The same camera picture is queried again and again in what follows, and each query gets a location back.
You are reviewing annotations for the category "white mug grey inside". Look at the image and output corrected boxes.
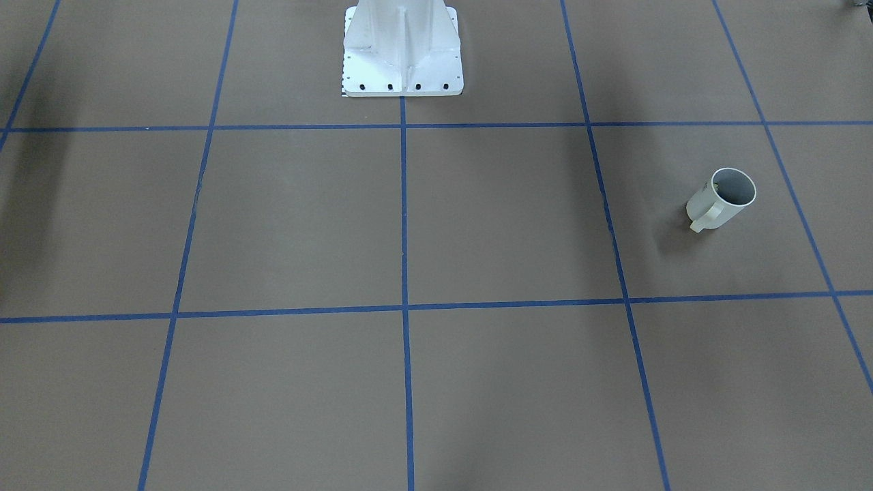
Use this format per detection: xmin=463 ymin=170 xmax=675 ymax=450
xmin=685 ymin=167 xmax=757 ymax=233

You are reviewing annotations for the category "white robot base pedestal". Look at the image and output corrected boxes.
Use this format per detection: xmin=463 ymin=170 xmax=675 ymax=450
xmin=341 ymin=1 xmax=464 ymax=98

